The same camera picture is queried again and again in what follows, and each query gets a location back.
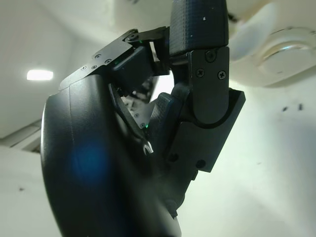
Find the white toaster lever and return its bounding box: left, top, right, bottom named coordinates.
left=228, top=3, right=272, bottom=61

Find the white two-slot toaster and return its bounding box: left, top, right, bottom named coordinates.
left=227, top=0, right=316, bottom=88

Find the ceiling light panel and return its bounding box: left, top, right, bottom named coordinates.
left=26, top=70, right=54, bottom=81

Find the silver toaster knob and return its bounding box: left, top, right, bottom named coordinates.
left=258, top=28, right=316, bottom=86

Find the grey ceiling beam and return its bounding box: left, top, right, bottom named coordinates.
left=0, top=118, right=42, bottom=153

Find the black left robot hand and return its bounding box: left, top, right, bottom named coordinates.
left=40, top=0, right=247, bottom=237

